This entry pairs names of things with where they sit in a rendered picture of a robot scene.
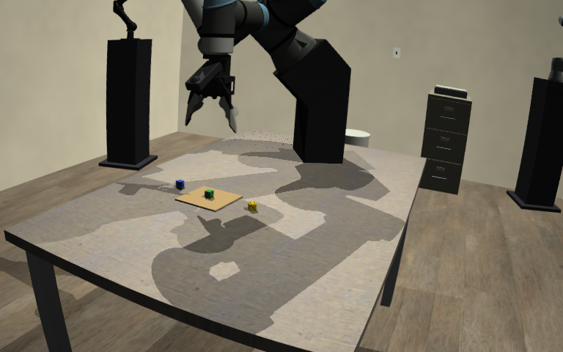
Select tan flat mat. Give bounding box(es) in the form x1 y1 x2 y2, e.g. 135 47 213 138
175 186 243 212

